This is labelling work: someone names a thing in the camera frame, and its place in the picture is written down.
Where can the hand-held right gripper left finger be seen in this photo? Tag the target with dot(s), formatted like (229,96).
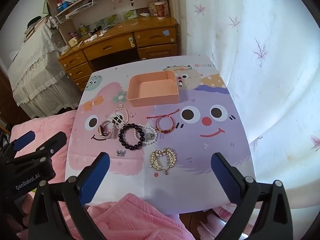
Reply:
(95,177)

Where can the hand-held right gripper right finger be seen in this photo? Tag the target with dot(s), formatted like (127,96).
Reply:
(222,177)

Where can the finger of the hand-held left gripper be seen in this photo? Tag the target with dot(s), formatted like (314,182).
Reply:
(25,140)
(53,143)

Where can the small silver flower earrings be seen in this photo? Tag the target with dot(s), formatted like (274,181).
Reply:
(120,152)

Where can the gold leaf brooch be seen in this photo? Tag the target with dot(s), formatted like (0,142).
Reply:
(157,163)

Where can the pink plastic tray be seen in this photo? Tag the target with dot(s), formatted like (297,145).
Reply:
(150,100)

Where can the cartoon printed table mat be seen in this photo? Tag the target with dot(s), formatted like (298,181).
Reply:
(212,142)

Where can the pink quilted blanket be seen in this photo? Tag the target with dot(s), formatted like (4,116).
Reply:
(130,220)

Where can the white lace cloth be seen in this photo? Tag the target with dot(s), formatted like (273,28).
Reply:
(32,67)

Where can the wooden desk with drawers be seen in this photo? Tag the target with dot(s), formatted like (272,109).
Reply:
(110,47)

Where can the white leaf print curtain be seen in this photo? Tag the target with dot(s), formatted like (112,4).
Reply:
(262,67)

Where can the pile of small desk trinkets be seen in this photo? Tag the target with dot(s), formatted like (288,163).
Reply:
(92,31)

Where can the black hat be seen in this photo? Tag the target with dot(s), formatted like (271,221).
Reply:
(33,21)

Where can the white drawer safety lock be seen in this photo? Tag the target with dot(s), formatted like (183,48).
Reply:
(131,42)

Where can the green photo card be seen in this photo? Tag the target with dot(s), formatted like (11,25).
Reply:
(129,14)
(111,19)

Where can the small white bottle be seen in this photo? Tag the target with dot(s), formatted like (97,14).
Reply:
(145,15)

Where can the printed paper bag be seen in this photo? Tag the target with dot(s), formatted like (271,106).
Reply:
(152,7)

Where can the red and white paper cup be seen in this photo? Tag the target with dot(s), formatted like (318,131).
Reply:
(160,11)

